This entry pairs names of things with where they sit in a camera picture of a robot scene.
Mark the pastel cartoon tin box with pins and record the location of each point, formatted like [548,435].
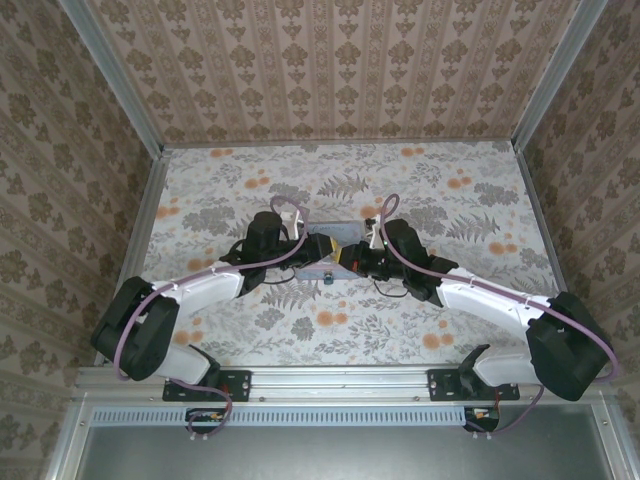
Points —
[340,230]

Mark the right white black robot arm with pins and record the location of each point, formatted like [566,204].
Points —
[490,296]

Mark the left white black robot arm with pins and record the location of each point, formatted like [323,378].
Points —
[200,289]

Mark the aluminium mounting beam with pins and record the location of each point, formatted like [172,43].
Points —
[340,382]

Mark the black controller board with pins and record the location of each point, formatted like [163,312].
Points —
[482,419]
[205,421]

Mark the grey metal sheet panel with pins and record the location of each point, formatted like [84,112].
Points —
[340,455]

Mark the aluminium frame side rail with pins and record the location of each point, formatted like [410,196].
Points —
[547,240]
[145,240]

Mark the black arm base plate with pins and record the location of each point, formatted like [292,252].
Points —
[442,385]
[235,385]

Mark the aluminium frame post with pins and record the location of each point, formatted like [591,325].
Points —
[115,80]
[557,75]

